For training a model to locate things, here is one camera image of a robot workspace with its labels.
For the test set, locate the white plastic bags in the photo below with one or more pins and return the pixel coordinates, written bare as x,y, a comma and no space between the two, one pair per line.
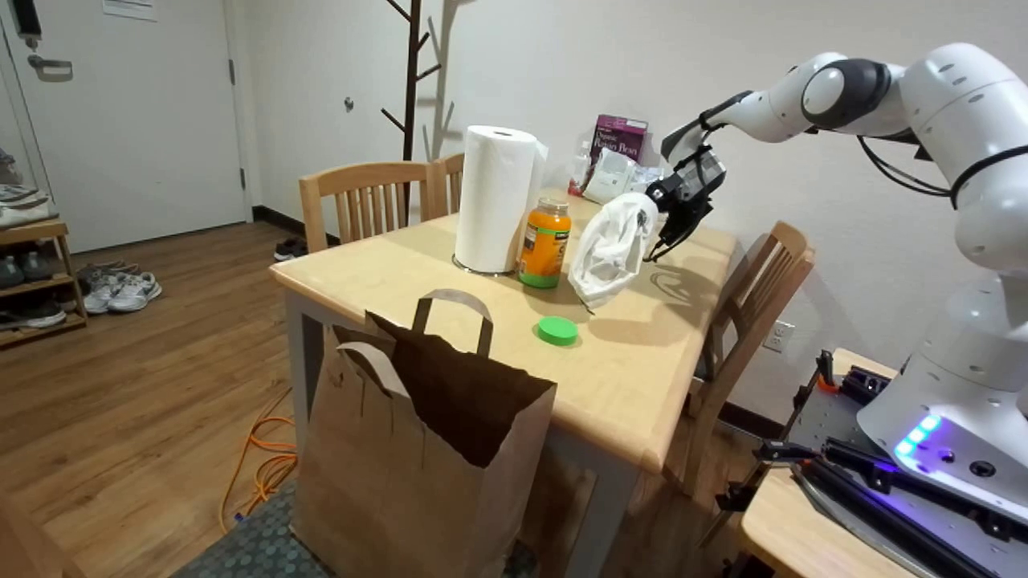
612,172

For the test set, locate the white sneaker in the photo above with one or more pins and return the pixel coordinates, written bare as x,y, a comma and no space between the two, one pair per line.
140,289
100,281

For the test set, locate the small wooden robot table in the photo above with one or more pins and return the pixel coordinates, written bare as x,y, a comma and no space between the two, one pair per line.
790,533

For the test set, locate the grey patterned rug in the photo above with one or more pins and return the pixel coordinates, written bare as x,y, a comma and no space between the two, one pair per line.
257,548

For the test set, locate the dark coat rack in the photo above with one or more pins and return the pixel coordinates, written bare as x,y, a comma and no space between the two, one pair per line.
412,83

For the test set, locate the black door lock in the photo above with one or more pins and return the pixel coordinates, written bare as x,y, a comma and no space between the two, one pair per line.
27,21

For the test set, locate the white wall outlet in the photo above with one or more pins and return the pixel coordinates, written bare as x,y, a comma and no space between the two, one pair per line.
783,339

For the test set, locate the dark shoe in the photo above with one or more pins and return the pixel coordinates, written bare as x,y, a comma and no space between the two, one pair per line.
27,269

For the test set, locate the wooden shoe rack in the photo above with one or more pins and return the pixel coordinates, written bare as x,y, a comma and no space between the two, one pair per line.
58,281

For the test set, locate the white paper towel roll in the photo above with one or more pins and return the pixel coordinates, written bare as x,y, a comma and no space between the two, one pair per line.
494,203

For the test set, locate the white door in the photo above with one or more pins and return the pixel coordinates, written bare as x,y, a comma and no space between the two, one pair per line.
140,129

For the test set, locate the white sneakers on rack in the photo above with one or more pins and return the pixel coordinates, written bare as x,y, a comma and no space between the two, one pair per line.
21,193

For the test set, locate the green round lid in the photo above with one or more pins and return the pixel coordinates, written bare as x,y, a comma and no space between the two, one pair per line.
557,329

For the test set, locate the black metal bar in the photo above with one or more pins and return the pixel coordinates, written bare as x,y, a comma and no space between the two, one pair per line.
879,525

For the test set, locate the purple package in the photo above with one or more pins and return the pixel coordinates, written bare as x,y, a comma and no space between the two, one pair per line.
620,135

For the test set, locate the paper sign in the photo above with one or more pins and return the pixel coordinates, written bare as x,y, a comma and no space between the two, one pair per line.
129,7

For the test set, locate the grey mounting plate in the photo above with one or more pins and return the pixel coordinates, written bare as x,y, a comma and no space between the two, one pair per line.
847,422

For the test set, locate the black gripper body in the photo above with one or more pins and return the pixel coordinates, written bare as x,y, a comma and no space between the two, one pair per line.
691,193

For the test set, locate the light wooden chair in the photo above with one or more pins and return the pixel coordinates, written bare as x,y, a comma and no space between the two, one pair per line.
765,278
363,178
445,182

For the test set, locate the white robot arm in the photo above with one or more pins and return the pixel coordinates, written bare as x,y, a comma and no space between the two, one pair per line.
966,129

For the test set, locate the orange juice jar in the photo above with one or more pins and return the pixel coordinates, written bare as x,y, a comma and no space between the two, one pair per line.
544,244

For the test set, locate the brown paper bag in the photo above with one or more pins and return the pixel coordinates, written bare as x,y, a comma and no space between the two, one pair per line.
396,483

